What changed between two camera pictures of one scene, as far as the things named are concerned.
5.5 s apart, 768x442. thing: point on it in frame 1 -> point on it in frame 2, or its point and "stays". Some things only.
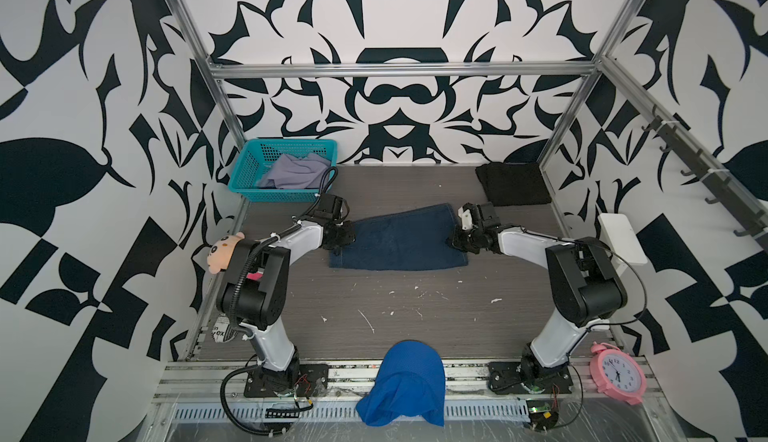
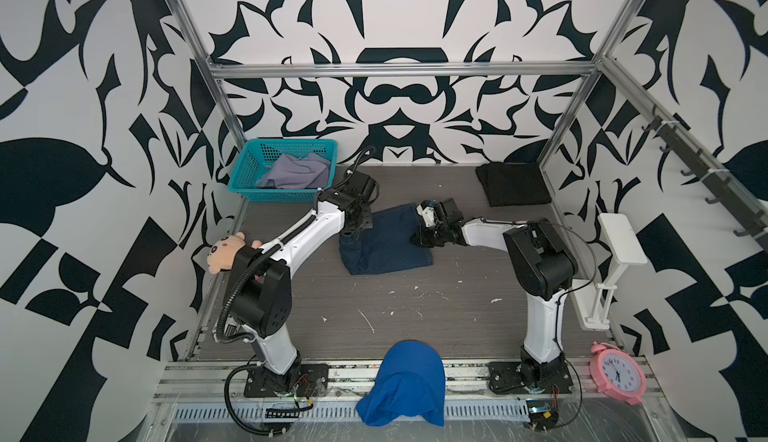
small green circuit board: x=542 y=416 stays
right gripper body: x=469 y=240 -> x=435 y=236
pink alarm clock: x=617 y=372 stays
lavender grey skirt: x=292 y=172 stays
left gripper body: x=345 y=234 -> x=366 y=220
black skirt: x=518 y=183 stays
